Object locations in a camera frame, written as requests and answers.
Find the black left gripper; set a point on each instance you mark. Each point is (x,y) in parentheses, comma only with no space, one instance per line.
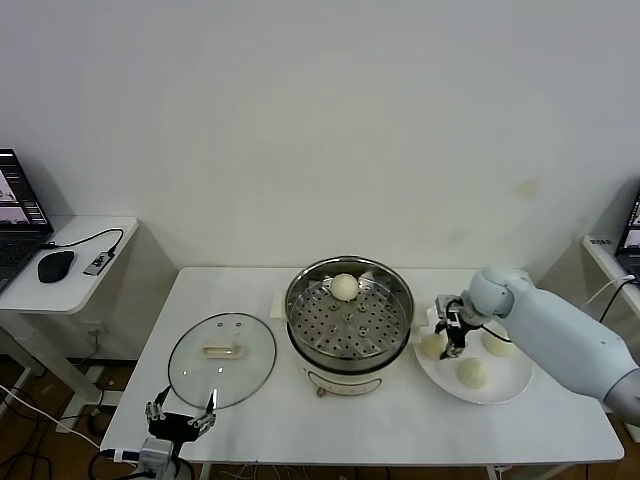
(172,427)

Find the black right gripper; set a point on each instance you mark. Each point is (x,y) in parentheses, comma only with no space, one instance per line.
(458,335)

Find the white steamed baozi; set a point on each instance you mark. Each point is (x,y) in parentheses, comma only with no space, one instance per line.
(345,287)
(497,348)
(474,373)
(430,346)

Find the round glass pot lid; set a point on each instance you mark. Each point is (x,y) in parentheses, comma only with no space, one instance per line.
(250,360)

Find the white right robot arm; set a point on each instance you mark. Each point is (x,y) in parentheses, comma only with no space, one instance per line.
(550,325)

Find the stainless steel steamer basket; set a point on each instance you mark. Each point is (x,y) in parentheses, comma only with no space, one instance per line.
(310,285)

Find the round white plate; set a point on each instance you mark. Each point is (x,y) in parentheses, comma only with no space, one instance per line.
(505,385)

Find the cream electric cooker base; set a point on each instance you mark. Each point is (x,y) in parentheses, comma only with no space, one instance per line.
(350,380)

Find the silver usb hub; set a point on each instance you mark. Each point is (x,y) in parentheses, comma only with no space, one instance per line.
(97,264)

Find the white label sticker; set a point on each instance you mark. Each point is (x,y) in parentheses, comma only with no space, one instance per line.
(601,242)

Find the black computer mouse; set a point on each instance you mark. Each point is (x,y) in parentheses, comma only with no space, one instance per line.
(55,266)

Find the black laptop with mouse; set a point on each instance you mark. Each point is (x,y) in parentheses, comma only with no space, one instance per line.
(15,250)

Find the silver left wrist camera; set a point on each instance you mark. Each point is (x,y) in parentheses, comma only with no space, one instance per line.
(156,455)

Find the white wall socket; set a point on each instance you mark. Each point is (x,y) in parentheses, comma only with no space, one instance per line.
(98,330)

